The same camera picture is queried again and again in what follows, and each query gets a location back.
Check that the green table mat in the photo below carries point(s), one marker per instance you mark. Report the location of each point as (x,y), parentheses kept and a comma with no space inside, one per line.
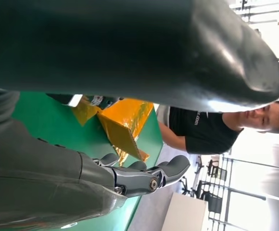
(45,121)

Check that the person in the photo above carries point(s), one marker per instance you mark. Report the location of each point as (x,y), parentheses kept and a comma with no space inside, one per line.
(202,130)

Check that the yellow plastic wrapped cardboard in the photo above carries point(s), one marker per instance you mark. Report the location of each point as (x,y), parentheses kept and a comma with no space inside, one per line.
(127,114)

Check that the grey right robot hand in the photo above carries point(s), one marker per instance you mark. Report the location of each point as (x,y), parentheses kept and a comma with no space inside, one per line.
(105,47)

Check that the black office chair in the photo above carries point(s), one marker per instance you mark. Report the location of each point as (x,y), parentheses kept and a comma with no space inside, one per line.
(214,169)
(214,202)

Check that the white cabinet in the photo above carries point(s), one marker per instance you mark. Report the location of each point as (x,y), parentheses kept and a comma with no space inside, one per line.
(185,213)

